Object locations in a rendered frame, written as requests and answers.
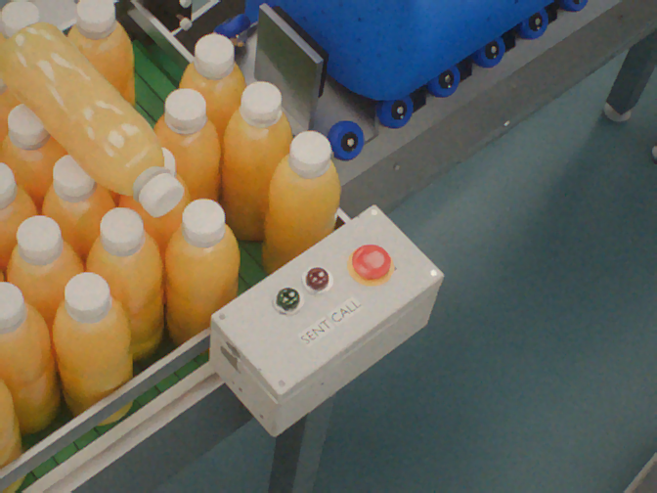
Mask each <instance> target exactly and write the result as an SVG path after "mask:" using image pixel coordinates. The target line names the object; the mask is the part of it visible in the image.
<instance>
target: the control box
mask: <svg viewBox="0 0 657 493"><path fill-rule="evenodd" d="M363 245H377V246H381V247H383V248H385V249H386V250H387V253H388V254H389V256H390V259H391V265H390V268H389V270H388V273H387V274H386V275H385V276H383V277H382V278H378V279H367V278H364V277H361V276H360V275H359V274H357V273H356V270H355V269H354V267H353V264H352V258H353V254H354V251H355V250H356V249H357V248H358V247H360V246H363ZM316 266H319V267H323V268H325V269H327V270H328V274H329V283H328V285H327V286H326V287H324V289H323V290H320V291H316V290H313V288H311V287H310V286H309V285H307V284H306V282H305V276H306V274H307V272H309V270H310V269H311V268H313V267H316ZM443 278H444V275H443V274H442V273H441V272H440V270H439V269H438V268H437V267H436V266H435V265H434V264H432V262H431V261H430V260H429V259H428V258H427V257H426V256H425V255H424V254H423V253H422V251H421V250H420V249H419V248H418V247H417V246H416V245H414V244H413V243H412V242H411V241H410V240H409V239H408V238H407V237H406V236H405V235H404V233H403V232H402V231H401V230H400V229H399V228H398V227H396V226H395V225H394V224H393V223H392V222H391V221H390V220H389V219H388V218H387V217H386V215H385V214H384V213H383V212H382V211H381V210H380V209H378V208H377V207H376V206H375V205H373V206H371V207H370V208H368V209H367V210H365V211H364V212H361V213H360V214H358V215H357V217H355V218H354V219H353V220H351V221H350V222H348V223H347V224H345V225H344V226H341V227H340V228H338V229H337V230H335V231H334V232H332V233H331V235H329V236H328V237H327V238H324V239H323V240H321V241H320V242H318V243H317V244H315V245H314V246H312V247H310V248H309V249H306V250H305V251H303V253H302V254H301V255H299V256H298V257H296V258H295V259H293V260H292V261H289V263H287V264H286V265H284V266H283V267H281V268H280V269H278V270H277V272H276V273H274V274H273V275H270V276H269V277H267V278H266V279H264V280H263V281H261V282H260V283H258V284H257V285H255V286H253V287H252V288H250V290H249V291H247V292H245V293H244V294H242V295H241V296H239V297H238V298H235V299H234V300H232V301H231V302H229V303H228V304H227V305H225V306H224V308H222V309H221V310H219V311H218V312H215V313H214V314H212V315H211V320H210V325H211V332H210V355H209V365H210V366H211V368H212V369H213V370H214V371H215V372H216V373H218V375H219V376H220V377H221V378H222V379H223V380H224V383H225V384H226V385H227V386H228V387H229V388H230V389H231V390H232V391H233V392H234V393H235V394H236V395H237V396H238V398H239V399H240V400H241V402H242V403H243V404H244V406H245V407H246V408H247V409H248V410H249V411H250V413H251V414H252V415H254V416H255V417H256V418H257V421H258V422H259V423H260V424H261V425H263V426H264V428H265V429H266V430H267V431H268V432H269V433H270V435H273V436H277V435H278V434H280V433H281V432H282V431H284V430H285V429H286V428H288V427H289V426H292V425H293V424H294V423H296V422H297V421H298V420H300V419H301V417H302V416H304V415H305V414H306V413H309V412H310V411H312V410H313V409H314V408H316V407H317V406H318V405H320V404H321V403H322V402H324V401H325V400H327V398H329V397H330V396H331V395H333V394H334V393H335V392H337V391H338V390H339V389H340V388H341V387H342V386H345V385H346V384H347V383H349V382H350V381H351V380H353V379H354V378H355V377H357V376H358V375H359V374H361V373H362V372H363V371H365V370H366V369H368V368H369V367H370V366H372V365H373V364H374V363H376V361H377V360H378V359H381V358H382V357H383V356H385V355H386V354H387V353H389V352H390V351H391V350H393V349H394V348H395V347H398V346H399V345H400V344H402V342H403V341H404V340H406V339H407V338H408V337H410V336H411V335H413V334H415V333H416V332H418V331H419V330H420V329H422V328H423V327H425V326H426V323H427V320H428V318H429V315H430V312H431V309H432V305H434V302H435V299H436V296H437V294H438V291H439V286H440V285H441V283H442V280H443ZM284 287H293V288H294V289H295V290H297V291H298V293H299V295H300V303H299V305H298V306H297V308H296V309H294V310H291V311H286V310H282V308H280V306H279V305H278V303H277V294H278V292H279V291H280V290H281V289H282V288H284ZM351 300H352V301H353V302H354V303H355V304H356V305H357V306H358V305H360V304H361V305H360V306H359V308H358V309H357V308H356V306H355V305H354V304H353V303H352V302H351ZM346 304H347V305H348V306H349V308H350V309H351V310H352V311H353V310H354V309H356V310H355V311H353V312H351V311H350V310H349V309H348V308H347V306H346ZM340 309H342V310H345V311H347V312H350V313H351V314H349V313H346V314H344V313H345V311H342V314H344V317H345V318H342V315H341V312H340ZM333 313H337V314H334V315H333V319H334V320H336V321H337V320H339V319H340V318H342V319H341V320H340V321H338V322H335V321H333V320H332V318H331V316H332V314H333ZM325 319H327V320H326V321H324V320H325ZM322 321H324V322H325V323H327V324H328V326H329V327H330V329H329V328H328V327H327V326H325V324H324V323H322V324H320V323H321V322H322ZM318 324H319V326H320V327H321V328H322V329H323V330H324V331H325V332H324V333H323V332H317V331H315V332H316V333H317V335H318V336H317V335H316V334H315V333H314V332H313V331H312V329H313V330H319V331H321V329H320V328H319V327H318ZM310 331H311V332H310ZM307 332H310V333H309V334H307V335H309V336H310V335H311V334H313V335H312V336H311V338H314V337H315V336H316V338H315V339H313V340H312V339H310V338H309V337H308V336H306V333H307ZM301 337H302V338H307V339H310V342H309V340H306V339H305V340H303V339H301ZM305 342H309V344H305Z"/></svg>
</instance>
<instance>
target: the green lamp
mask: <svg viewBox="0 0 657 493"><path fill-rule="evenodd" d="M277 303H278V305H279V306H280V308H281V309H282V310H286V311H291V310H294V309H296V308H297V306H298V305H299V303H300V295H299V293H298V291H297V290H295V289H294V288H293V287H284V288H282V289H281V290H280V291H279V292H278V294H277Z"/></svg>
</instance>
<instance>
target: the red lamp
mask: <svg viewBox="0 0 657 493"><path fill-rule="evenodd" d="M305 282H306V284H307V285H309V286H310V287H311V288H313V290H316V291H320V290H323V289H324V287H326V286H327V285H328V284H329V273H328V270H327V269H325V268H323V267H319V266H316V267H313V268H311V269H310V270H309V272H307V274H306V276H305Z"/></svg>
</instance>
